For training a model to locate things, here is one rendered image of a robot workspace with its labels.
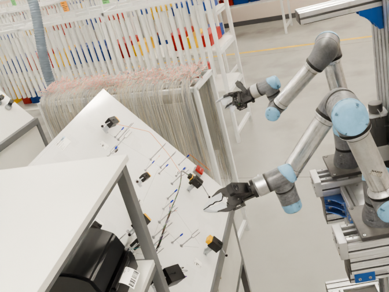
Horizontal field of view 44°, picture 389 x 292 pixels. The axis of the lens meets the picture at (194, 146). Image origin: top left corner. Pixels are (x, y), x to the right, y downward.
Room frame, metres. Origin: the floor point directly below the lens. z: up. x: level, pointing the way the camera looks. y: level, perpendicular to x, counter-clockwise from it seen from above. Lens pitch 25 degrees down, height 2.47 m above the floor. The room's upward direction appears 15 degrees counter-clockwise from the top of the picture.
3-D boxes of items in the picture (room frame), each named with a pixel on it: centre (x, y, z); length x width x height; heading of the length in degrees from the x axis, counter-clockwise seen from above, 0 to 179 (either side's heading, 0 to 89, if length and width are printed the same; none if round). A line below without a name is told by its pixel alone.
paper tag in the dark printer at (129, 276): (1.21, 0.30, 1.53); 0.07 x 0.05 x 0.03; 163
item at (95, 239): (1.26, 0.46, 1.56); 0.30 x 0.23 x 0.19; 73
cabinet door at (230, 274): (2.27, -0.01, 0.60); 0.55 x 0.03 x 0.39; 162
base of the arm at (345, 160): (2.12, -0.74, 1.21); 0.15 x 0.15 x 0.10
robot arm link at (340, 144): (2.12, -0.75, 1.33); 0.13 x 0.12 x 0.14; 155
